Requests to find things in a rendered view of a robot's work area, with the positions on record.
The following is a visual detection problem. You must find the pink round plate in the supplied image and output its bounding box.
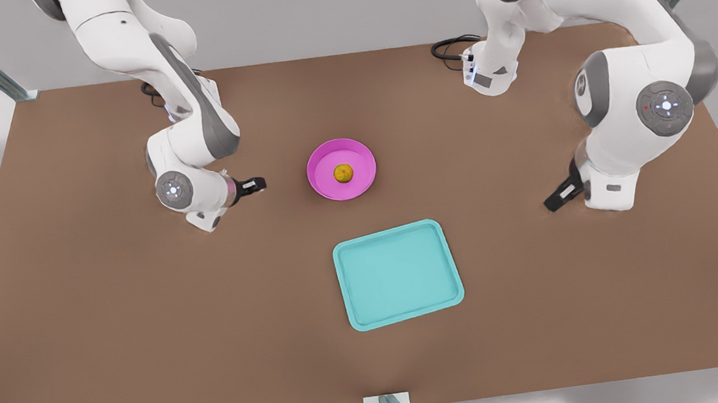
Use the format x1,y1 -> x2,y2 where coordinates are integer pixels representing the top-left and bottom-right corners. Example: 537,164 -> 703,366
304,136 -> 380,204

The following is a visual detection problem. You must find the turquoise rectangular tray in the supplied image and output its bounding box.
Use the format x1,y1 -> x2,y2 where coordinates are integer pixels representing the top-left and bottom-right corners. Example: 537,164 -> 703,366
330,216 -> 468,334

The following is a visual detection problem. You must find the black cable loop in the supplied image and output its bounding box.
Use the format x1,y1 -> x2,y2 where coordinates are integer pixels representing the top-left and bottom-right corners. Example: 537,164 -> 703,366
139,68 -> 206,111
429,33 -> 486,75

